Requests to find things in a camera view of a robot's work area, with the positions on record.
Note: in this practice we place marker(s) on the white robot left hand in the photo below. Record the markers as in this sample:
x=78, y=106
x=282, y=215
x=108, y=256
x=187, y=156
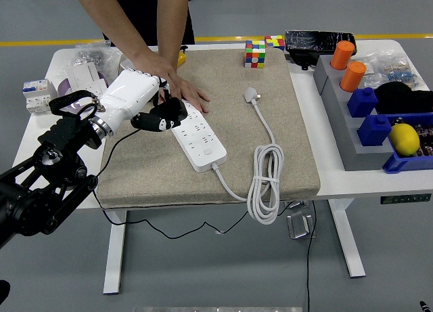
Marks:
x=130, y=95

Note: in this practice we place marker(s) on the person's right hand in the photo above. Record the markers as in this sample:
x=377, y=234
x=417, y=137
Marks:
x=162, y=68

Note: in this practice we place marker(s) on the black-white robot right hand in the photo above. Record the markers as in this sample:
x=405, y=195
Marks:
x=424, y=307

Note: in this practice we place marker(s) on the person's left hand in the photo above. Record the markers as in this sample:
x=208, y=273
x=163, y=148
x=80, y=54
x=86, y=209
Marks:
x=198, y=97

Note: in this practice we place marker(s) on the black plug adapter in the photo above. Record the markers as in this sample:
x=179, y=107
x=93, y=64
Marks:
x=174, y=110

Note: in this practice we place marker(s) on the white power strip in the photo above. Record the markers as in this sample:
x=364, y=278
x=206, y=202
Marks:
x=203, y=143

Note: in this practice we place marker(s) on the person's right forearm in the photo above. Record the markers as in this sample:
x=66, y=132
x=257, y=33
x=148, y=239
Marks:
x=108, y=17

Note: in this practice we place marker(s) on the person's left forearm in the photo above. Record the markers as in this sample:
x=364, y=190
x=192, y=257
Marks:
x=172, y=21

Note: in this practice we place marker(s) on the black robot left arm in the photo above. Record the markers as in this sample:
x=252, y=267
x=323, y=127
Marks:
x=34, y=197

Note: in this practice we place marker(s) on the dark circuit board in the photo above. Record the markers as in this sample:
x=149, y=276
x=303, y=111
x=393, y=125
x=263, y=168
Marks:
x=425, y=132

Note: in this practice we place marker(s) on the yellow black tool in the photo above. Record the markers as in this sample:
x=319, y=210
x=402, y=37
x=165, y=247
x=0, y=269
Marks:
x=182, y=59

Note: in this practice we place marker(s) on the person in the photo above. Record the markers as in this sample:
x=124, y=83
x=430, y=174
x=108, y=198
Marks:
x=149, y=17

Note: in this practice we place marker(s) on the grey-brown mat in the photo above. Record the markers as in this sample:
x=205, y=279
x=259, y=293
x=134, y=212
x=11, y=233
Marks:
x=230, y=139

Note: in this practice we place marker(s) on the clear bag of screws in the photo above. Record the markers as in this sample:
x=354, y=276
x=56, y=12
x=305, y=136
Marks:
x=88, y=53

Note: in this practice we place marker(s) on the purple bowl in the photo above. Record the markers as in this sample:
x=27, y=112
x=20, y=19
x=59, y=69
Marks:
x=62, y=88

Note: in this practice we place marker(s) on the large Rubik's cube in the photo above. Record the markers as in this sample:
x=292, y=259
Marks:
x=254, y=56

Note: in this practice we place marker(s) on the white circuit breaker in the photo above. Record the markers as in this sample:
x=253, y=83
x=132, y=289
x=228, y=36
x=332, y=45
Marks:
x=35, y=95

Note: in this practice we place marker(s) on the small Rubik's cube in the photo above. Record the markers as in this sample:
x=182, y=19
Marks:
x=275, y=41

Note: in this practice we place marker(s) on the white table leg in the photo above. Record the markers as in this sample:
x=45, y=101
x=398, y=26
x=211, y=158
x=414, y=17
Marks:
x=115, y=251
x=346, y=237

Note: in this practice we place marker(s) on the black table control panel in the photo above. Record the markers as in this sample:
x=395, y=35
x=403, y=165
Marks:
x=404, y=199

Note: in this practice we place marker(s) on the black film-wrapped device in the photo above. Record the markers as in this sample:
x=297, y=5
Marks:
x=311, y=41

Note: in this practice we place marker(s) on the blue plastic bin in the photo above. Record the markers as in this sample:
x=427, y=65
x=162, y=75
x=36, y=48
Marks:
x=402, y=163

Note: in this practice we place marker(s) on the grey stepped peg holder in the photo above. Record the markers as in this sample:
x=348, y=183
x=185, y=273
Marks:
x=341, y=122

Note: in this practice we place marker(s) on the orange cylinder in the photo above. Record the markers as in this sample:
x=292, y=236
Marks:
x=342, y=55
x=352, y=76

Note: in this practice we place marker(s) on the blue block with knob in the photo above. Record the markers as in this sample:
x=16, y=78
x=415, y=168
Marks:
x=373, y=131
x=362, y=104

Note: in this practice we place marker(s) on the yellow lemon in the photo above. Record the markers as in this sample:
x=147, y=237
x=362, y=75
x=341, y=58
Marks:
x=404, y=139

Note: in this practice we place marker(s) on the clear bag of small parts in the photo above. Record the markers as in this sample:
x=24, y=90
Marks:
x=395, y=70

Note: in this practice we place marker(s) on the black cloth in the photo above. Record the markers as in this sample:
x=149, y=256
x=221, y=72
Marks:
x=399, y=97

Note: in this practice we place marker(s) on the white flat switch panel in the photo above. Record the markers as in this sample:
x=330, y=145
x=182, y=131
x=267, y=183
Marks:
x=126, y=65

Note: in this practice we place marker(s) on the white wall socket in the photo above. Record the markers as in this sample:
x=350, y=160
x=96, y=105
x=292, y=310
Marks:
x=94, y=88

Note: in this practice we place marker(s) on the white switch plate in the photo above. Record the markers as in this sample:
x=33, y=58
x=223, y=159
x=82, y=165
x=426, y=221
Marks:
x=81, y=73

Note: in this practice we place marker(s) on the small metal bracket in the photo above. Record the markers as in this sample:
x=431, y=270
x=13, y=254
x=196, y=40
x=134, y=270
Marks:
x=296, y=203

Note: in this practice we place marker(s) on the large metal bracket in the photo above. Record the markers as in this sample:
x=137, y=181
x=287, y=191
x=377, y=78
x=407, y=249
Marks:
x=299, y=225

